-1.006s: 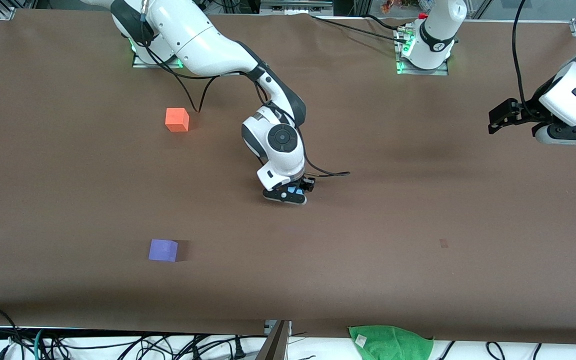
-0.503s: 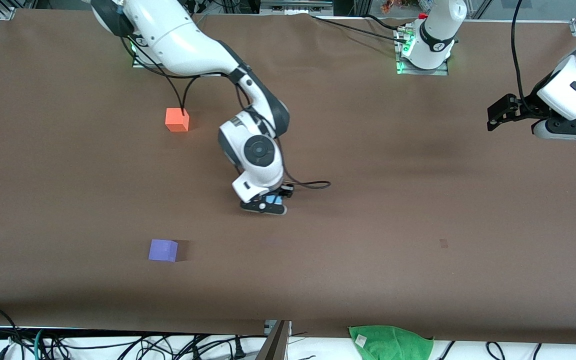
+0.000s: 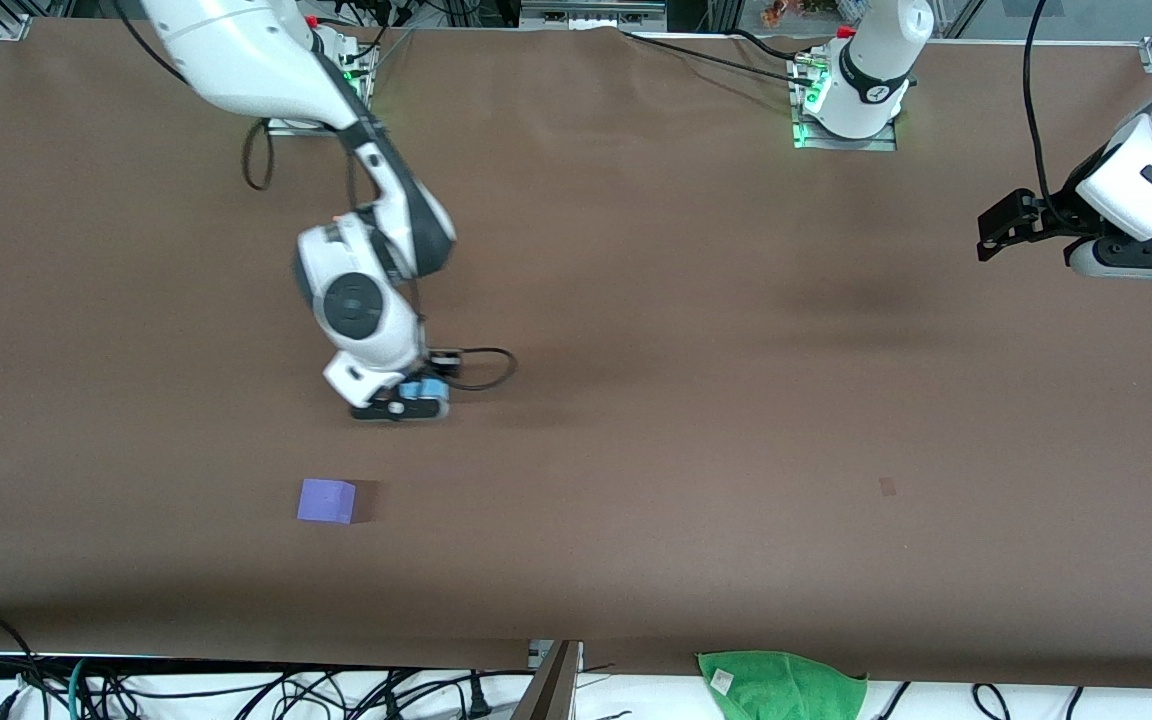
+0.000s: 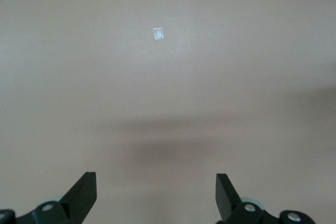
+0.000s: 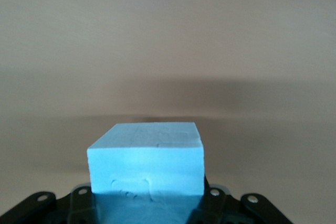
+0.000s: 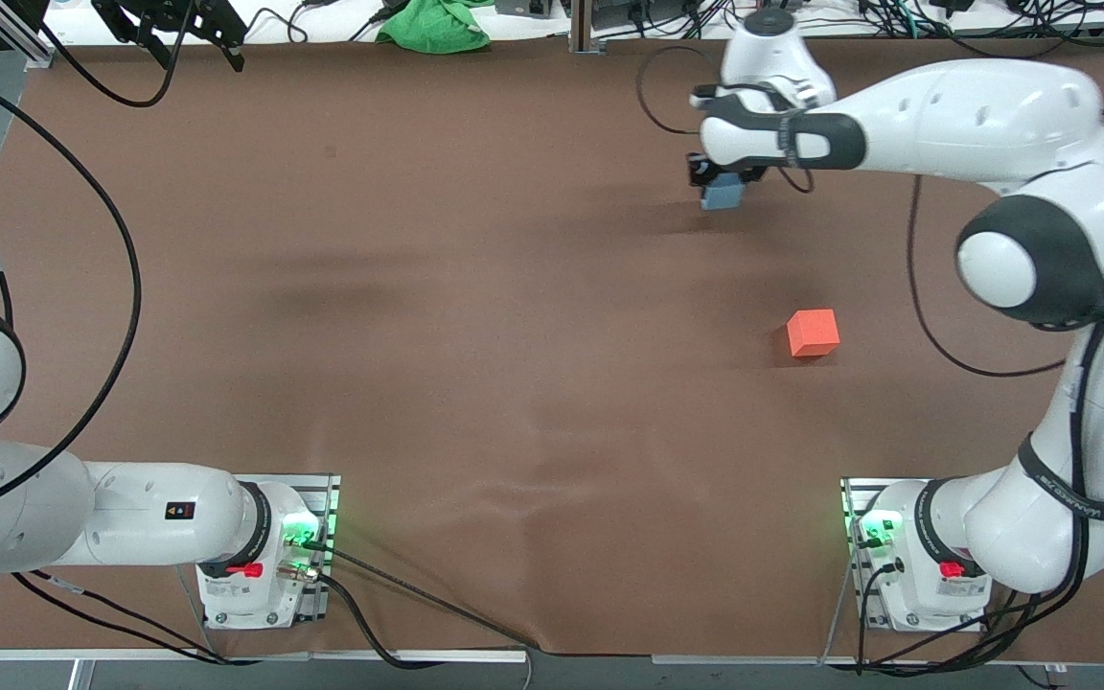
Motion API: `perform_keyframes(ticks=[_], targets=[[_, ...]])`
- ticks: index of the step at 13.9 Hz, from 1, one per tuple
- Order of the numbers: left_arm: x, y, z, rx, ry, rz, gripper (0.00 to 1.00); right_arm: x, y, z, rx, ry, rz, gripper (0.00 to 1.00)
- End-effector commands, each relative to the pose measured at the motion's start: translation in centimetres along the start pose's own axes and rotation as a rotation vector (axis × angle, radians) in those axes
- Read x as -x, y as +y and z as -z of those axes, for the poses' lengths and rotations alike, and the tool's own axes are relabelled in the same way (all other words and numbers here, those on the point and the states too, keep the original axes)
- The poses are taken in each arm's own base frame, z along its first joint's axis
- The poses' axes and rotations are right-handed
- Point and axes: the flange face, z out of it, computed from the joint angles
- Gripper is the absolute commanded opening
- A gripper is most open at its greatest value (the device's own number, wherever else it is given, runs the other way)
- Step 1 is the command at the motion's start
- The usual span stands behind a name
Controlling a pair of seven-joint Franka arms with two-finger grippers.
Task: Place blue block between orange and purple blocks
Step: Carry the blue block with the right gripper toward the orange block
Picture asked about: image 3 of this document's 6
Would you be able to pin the metal post with bracket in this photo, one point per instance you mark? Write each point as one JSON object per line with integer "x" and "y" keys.
{"x": 548, "y": 690}

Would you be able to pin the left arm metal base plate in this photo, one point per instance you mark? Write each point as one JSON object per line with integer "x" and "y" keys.
{"x": 846, "y": 144}

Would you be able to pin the brown table cover sheet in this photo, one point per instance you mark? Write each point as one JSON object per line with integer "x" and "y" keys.
{"x": 636, "y": 450}

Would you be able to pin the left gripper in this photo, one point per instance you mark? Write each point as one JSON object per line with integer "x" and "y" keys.
{"x": 1058, "y": 216}

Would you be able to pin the purple foam block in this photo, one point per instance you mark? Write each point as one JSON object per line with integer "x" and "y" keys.
{"x": 324, "y": 500}

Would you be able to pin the colourful small items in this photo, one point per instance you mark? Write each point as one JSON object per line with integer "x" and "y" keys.
{"x": 781, "y": 12}

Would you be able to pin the aluminium frame rail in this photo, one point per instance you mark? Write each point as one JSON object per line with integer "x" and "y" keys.
{"x": 591, "y": 14}

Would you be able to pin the green cloth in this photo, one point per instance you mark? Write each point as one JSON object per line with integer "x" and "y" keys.
{"x": 786, "y": 690}

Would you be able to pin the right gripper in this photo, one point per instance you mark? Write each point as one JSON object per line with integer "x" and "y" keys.
{"x": 433, "y": 363}

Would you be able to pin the light blue foam block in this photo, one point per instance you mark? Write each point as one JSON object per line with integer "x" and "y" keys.
{"x": 434, "y": 388}

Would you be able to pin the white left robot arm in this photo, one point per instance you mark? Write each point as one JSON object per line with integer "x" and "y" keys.
{"x": 881, "y": 40}

